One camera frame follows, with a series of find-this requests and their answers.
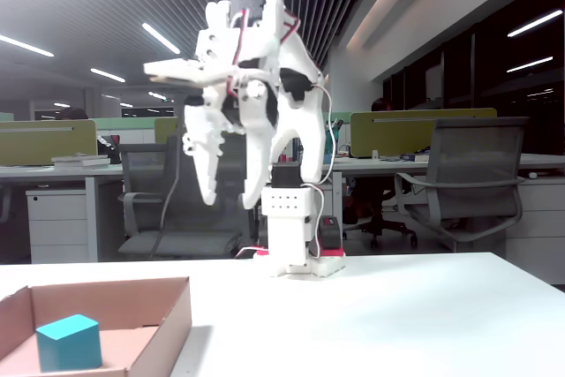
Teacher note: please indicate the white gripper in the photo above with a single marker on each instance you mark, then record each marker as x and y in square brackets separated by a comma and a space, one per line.
[252, 117]

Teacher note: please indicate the blue cube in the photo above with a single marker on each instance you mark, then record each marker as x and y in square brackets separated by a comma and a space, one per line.
[66, 346]

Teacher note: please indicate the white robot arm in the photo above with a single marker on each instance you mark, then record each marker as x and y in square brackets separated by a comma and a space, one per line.
[309, 138]

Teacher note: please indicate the brown cardboard box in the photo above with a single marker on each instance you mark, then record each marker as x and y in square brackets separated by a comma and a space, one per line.
[110, 302]

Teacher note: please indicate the olive green desk divider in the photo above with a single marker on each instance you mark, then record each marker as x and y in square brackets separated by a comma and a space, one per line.
[44, 143]
[167, 127]
[397, 134]

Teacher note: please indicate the small red clamp pad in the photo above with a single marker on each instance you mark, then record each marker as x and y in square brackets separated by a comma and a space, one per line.
[261, 253]

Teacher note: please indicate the teal pen cup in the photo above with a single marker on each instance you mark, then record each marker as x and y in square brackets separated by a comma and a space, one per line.
[327, 152]

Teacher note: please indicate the grey mesh office chair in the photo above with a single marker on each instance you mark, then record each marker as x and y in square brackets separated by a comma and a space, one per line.
[476, 160]
[145, 240]

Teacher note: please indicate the pale green desk divider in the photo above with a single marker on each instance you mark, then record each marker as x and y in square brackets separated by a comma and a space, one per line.
[123, 123]

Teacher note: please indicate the black red clamp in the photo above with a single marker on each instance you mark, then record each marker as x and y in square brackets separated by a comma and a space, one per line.
[331, 233]

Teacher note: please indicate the black bag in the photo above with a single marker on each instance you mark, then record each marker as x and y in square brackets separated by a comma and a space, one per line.
[110, 149]

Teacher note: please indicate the white office desk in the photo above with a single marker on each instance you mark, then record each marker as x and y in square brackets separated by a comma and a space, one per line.
[44, 171]
[375, 165]

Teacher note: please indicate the white ceiling light strip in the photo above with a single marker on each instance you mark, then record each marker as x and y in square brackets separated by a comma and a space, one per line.
[26, 46]
[108, 75]
[161, 38]

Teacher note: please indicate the stack of books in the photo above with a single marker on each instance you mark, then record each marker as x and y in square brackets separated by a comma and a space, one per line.
[79, 160]

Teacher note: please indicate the dark haired person head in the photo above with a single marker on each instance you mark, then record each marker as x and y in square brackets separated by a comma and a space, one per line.
[73, 114]
[378, 104]

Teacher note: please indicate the black swivel chair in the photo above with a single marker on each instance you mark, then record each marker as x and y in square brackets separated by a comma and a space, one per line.
[384, 222]

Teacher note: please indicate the blue book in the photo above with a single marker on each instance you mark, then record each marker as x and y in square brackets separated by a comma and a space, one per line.
[415, 157]

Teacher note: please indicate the white drawer cabinet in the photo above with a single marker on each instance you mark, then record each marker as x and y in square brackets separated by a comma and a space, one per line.
[57, 218]
[543, 227]

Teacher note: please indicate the white wrist camera plate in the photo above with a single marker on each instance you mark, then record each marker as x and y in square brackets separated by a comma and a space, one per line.
[176, 70]

